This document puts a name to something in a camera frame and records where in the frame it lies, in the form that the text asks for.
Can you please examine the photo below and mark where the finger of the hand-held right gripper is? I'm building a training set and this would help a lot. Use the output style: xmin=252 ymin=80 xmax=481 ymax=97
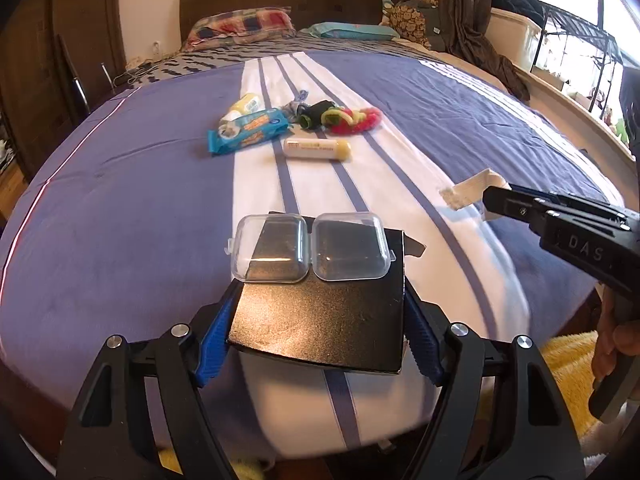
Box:
xmin=482 ymin=185 xmax=556 ymax=235

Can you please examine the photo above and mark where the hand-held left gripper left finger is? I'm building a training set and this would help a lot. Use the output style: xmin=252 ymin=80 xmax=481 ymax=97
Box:
xmin=56 ymin=279 xmax=246 ymax=480

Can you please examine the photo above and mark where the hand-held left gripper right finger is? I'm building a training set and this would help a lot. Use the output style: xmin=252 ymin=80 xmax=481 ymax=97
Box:
xmin=400 ymin=287 xmax=587 ymax=480

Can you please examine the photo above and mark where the black square tray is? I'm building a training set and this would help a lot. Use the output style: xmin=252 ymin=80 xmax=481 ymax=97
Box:
xmin=226 ymin=211 xmax=427 ymax=376

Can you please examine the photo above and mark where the clear plastic hinged case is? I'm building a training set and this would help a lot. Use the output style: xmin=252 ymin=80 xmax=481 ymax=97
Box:
xmin=225 ymin=212 xmax=397 ymax=284

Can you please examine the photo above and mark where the green yellow hair tie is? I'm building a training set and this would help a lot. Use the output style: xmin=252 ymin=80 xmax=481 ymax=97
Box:
xmin=320 ymin=107 xmax=354 ymax=129

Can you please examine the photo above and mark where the white tube with yellow cap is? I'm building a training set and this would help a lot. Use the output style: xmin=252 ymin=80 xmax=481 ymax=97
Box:
xmin=282 ymin=137 xmax=353 ymax=163

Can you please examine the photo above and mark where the black cloth scrunchie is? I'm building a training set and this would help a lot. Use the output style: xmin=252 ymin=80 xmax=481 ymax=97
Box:
xmin=295 ymin=100 xmax=337 ymax=132

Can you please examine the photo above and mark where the blue snack packet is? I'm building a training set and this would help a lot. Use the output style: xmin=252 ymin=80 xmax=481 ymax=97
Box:
xmin=207 ymin=107 xmax=294 ymax=157

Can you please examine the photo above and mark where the grey blue hair tie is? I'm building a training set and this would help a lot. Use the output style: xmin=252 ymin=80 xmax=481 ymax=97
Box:
xmin=282 ymin=88 xmax=311 ymax=121

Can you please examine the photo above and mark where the yellow and white bottle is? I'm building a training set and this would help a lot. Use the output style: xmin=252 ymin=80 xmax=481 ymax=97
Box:
xmin=220 ymin=92 xmax=264 ymax=124

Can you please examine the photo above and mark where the person's right hand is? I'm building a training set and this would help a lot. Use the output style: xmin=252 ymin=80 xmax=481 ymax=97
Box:
xmin=591 ymin=285 xmax=640 ymax=386

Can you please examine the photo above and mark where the fluffy yellow rug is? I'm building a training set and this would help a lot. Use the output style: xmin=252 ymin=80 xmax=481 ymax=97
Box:
xmin=159 ymin=331 xmax=640 ymax=480

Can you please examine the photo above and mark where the blue white striped blanket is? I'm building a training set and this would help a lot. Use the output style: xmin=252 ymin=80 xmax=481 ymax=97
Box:
xmin=0 ymin=50 xmax=627 ymax=461

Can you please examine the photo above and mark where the white storage box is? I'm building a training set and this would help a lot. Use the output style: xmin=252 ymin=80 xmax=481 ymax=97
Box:
xmin=489 ymin=7 xmax=544 ymax=72

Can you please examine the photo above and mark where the brown curtain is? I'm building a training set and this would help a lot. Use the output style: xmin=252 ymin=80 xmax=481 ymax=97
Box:
xmin=392 ymin=0 xmax=532 ymax=104

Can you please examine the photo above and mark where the black drying rack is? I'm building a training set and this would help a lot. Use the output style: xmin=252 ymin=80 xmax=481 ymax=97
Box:
xmin=531 ymin=2 xmax=640 ymax=127

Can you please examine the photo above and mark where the grey green bag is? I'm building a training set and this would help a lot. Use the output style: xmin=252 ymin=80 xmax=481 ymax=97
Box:
xmin=415 ymin=0 xmax=447 ymax=52

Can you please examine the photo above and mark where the brown patterned cushion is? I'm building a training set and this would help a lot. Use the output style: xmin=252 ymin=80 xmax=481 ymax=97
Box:
xmin=382 ymin=0 xmax=432 ymax=47

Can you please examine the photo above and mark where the teal pillow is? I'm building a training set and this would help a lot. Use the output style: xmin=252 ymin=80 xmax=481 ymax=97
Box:
xmin=299 ymin=21 xmax=402 ymax=42

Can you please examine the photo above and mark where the grey zebra pattern sheet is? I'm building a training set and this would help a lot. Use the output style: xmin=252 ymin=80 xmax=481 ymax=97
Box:
xmin=112 ymin=35 xmax=451 ymax=97

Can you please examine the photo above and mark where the folding chair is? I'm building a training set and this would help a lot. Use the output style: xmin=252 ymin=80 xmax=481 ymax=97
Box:
xmin=55 ymin=34 xmax=132 ymax=117

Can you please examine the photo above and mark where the plaid pillow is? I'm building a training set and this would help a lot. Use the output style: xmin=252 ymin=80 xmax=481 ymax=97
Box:
xmin=182 ymin=7 xmax=297 ymax=52

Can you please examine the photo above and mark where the dark wooden wardrobe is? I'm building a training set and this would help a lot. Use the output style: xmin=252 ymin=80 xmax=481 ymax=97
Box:
xmin=0 ymin=0 xmax=127 ymax=213

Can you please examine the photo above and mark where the white cable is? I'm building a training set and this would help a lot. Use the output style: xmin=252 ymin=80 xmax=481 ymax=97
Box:
xmin=112 ymin=54 xmax=167 ymax=87

